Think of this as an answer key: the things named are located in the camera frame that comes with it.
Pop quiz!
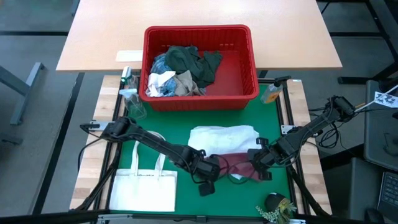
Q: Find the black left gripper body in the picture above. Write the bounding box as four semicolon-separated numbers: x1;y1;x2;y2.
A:
187;150;223;185

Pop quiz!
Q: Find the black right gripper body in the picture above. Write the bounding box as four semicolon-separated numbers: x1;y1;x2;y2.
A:
248;136;294;172

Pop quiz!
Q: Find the maroon garment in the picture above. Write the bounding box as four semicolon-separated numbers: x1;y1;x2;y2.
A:
214;152;264;183

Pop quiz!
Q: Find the white button shirt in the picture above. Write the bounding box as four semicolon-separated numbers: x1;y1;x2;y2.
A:
188;124;261;157

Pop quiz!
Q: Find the blue patterned garment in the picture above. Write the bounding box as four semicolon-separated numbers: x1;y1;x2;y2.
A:
151;53;178;97

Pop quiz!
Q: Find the white t-shirt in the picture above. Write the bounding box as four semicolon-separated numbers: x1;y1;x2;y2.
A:
145;70;177;98

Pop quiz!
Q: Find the red plastic laundry bin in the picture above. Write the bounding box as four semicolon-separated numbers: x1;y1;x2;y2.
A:
139;24;260;112

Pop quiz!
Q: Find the succulent plant in dark pot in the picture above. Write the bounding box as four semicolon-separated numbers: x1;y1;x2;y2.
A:
257;192;298;224

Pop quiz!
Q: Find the orange label pump bottle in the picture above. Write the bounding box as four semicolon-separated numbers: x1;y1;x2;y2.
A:
260;75;292;105

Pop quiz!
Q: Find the cream folded cloth pile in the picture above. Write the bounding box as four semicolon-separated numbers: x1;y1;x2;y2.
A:
109;130;178;213

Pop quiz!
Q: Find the beige garment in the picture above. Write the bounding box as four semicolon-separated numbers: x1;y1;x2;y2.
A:
174;70;205;96

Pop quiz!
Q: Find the clear spray bottle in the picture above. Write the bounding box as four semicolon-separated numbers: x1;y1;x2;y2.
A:
119;88;147;121

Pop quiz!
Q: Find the dark green garment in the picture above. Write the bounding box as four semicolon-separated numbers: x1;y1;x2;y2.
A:
164;45;223;88

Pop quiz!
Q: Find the dark grey side desk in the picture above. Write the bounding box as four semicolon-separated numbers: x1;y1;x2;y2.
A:
363;79;398;172

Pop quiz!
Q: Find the clear bottle green cap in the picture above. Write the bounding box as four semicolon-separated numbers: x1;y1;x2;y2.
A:
121;65;139;91

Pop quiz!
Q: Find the black keyboard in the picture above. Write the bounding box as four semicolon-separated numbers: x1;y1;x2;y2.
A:
377;170;398;220

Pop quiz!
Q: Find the white fiducial marker tag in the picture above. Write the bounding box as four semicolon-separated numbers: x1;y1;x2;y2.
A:
374;91;398;109

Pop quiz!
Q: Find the white desk grommet plate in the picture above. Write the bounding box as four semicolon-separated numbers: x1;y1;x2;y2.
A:
116;50;144;62

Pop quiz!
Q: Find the light wooden desk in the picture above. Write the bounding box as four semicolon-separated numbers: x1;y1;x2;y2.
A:
55;0;343;72

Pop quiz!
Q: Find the grey metal desk leg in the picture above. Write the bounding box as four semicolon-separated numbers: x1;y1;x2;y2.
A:
0;62;46;126

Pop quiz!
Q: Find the black left wrist camera cable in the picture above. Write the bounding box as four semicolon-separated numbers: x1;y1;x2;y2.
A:
216;154;249;185

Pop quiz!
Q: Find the black aluminium rig frame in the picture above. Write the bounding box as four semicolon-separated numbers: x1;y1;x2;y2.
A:
70;73;332;224

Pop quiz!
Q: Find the black cable coil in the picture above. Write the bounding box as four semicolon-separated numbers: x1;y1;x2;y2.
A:
317;123;342;149

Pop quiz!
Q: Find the white tagged cable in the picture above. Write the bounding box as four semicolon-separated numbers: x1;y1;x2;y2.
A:
354;84;398;110

